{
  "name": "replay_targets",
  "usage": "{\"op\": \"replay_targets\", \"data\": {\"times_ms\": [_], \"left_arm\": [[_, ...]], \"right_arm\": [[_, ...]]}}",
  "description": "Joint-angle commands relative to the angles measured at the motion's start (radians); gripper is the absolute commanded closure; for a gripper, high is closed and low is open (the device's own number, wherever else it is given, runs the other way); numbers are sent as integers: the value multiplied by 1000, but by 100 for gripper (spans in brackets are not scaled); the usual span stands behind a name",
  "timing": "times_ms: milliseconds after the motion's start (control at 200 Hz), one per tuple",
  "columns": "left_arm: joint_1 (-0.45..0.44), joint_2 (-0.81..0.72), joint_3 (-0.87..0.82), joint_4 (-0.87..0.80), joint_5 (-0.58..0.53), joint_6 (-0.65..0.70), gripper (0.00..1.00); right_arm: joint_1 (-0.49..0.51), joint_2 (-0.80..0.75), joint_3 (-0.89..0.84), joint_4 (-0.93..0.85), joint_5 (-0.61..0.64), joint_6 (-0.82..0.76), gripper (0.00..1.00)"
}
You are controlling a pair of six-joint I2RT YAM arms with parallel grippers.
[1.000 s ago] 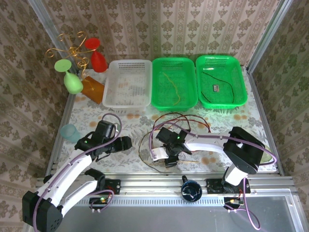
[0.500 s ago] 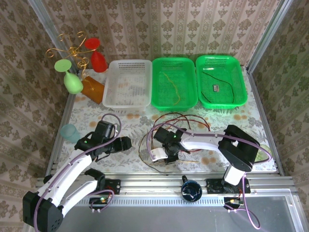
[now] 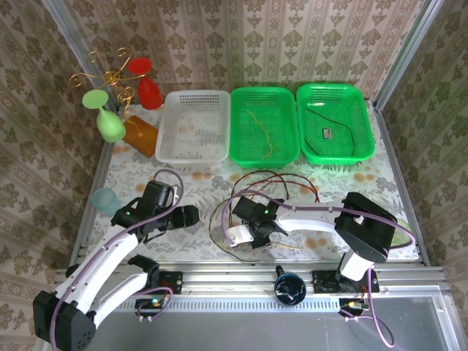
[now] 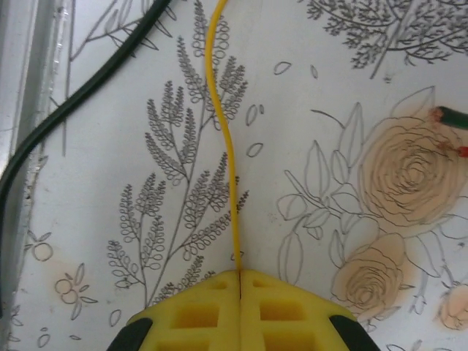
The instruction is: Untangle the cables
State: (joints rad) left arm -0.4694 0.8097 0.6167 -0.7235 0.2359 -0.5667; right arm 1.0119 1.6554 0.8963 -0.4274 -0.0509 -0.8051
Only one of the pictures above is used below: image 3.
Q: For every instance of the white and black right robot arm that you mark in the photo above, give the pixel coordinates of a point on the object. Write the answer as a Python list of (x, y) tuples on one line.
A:
[(311, 219)]

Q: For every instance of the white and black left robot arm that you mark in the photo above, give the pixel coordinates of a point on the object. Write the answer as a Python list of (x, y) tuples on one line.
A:
[(106, 256)]

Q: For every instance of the teal translucent cup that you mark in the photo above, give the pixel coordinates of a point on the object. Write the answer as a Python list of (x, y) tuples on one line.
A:
[(104, 201)]

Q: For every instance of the amber rack base block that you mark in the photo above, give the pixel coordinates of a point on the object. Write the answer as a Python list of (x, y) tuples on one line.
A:
[(142, 137)]

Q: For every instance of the dark blue mug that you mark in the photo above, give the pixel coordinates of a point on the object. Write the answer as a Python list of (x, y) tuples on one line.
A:
[(289, 289)]

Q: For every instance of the floral tablecloth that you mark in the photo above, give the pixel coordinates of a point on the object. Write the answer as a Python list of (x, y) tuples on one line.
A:
[(329, 175)]

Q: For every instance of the white plastic basket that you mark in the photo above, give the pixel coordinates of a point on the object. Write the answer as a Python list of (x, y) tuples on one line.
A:
[(194, 124)]

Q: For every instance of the green wine glass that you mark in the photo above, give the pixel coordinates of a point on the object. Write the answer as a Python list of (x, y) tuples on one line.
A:
[(109, 126)]

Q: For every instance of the green plastic basket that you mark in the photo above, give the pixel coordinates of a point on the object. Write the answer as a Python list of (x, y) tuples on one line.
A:
[(336, 109), (285, 120)]

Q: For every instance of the small circuit board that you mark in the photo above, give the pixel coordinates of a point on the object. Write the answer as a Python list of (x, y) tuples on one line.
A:
[(351, 305), (150, 305)]

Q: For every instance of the blue and white sticker label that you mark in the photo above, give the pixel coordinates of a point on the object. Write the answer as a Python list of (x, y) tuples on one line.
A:
[(327, 133)]

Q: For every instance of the red wine glass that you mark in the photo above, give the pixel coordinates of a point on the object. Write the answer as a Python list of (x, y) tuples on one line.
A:
[(148, 93)]

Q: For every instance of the grey metal panel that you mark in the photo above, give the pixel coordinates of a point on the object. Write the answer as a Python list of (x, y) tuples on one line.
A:
[(237, 332)]

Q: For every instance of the light green translucent cup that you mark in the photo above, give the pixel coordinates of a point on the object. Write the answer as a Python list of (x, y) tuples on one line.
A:
[(400, 239)]

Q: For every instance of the aluminium frame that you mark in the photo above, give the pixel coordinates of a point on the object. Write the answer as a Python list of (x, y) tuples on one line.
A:
[(226, 281)]

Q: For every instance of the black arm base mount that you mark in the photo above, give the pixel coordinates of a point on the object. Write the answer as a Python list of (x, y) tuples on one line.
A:
[(325, 281), (172, 281)]

